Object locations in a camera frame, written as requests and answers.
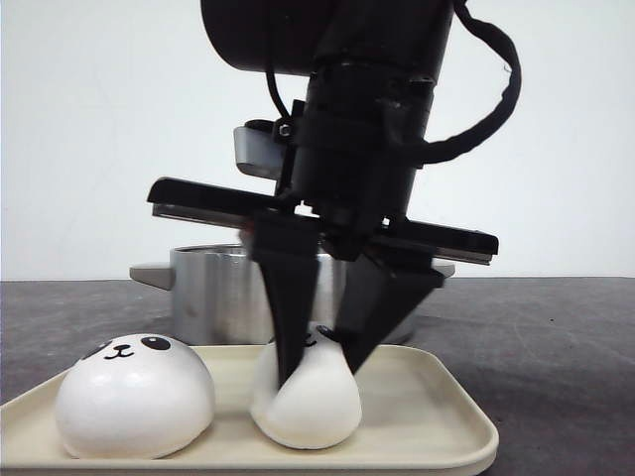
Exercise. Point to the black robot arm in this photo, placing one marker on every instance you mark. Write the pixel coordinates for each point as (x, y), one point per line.
(290, 40)

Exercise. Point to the panda bun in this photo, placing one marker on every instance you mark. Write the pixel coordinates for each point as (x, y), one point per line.
(141, 395)
(318, 406)

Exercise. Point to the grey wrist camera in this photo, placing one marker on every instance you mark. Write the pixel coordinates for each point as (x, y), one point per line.
(263, 148)

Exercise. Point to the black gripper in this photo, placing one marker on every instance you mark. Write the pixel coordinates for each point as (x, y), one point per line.
(348, 191)

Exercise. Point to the cream plastic tray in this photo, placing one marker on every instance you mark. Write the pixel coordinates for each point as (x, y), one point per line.
(417, 420)

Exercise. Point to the stainless steel steamer pot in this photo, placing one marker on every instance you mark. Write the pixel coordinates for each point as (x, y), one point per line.
(219, 296)

